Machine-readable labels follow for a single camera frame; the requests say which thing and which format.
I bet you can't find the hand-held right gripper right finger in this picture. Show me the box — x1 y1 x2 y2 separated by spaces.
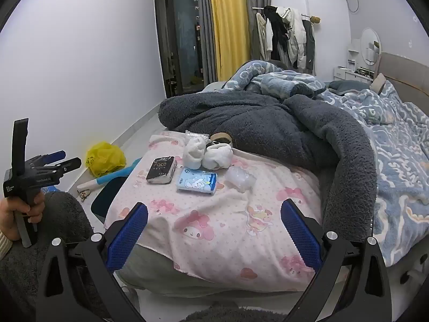
280 199 393 322

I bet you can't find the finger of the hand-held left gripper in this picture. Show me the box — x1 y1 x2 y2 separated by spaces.
43 150 67 164
50 157 82 177

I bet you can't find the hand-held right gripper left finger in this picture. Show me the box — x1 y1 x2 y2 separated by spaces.
35 202 150 322

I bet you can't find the dark blue trash bin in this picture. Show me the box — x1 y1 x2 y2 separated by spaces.
91 176 126 224

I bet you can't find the black tissue packet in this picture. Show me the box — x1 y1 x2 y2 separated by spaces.
146 156 177 185

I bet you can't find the clear plastic wrap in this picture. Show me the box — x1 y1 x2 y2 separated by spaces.
225 166 252 192

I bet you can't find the blue tissue packet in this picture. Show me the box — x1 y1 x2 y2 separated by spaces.
176 168 218 196

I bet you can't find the small clear plastic bag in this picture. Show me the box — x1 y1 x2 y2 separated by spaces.
184 129 210 142

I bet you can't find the brown tape roll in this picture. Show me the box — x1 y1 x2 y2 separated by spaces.
209 132 234 148

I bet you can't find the person's left forearm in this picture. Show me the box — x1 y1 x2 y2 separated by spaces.
0 233 13 261

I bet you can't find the person's left hand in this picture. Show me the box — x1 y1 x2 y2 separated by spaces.
0 191 46 242

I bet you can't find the bed with pink sheet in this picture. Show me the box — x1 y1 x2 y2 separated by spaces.
114 81 429 296

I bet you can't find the yellow plastic bag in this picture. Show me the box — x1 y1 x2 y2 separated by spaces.
85 142 127 178

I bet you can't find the blue forked plush toy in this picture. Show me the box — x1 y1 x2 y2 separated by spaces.
77 157 143 192

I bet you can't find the person's grey fleece clothing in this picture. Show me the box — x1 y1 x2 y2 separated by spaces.
0 191 285 322

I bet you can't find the pink printed blanket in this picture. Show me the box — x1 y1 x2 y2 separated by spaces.
104 131 339 292

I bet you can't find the dark grey fleece blanket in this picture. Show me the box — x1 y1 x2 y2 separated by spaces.
158 90 378 239

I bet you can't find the blue wavy pattern duvet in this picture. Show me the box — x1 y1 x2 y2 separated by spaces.
317 80 429 267

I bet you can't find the dark blue pillow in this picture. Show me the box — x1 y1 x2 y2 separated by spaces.
327 80 369 95

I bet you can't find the glass sliding door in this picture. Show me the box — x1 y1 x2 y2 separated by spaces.
153 0 206 99

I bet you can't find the white dresser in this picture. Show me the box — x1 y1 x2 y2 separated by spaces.
333 64 376 83

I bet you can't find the beige cushion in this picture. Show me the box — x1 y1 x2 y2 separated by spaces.
370 73 387 94

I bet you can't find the row of hanging clothes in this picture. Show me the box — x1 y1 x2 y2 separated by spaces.
255 6 317 76

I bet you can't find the beige bed headboard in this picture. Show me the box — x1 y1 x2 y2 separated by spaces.
377 52 429 105

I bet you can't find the round white mirror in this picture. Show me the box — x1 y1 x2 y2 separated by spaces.
360 28 381 68

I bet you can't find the yellow curtain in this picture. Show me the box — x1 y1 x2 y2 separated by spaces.
207 0 250 83

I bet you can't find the clothes rail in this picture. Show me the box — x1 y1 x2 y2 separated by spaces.
252 6 322 25

